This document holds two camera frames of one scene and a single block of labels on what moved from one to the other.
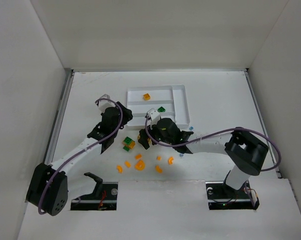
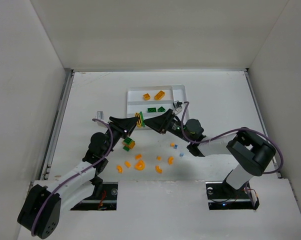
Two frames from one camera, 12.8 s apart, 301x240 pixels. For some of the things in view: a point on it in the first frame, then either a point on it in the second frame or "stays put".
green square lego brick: [161, 109] stays put
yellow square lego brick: [146, 97] stays put
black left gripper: [125, 114] → [118, 127]
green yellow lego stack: [128, 143] stays put
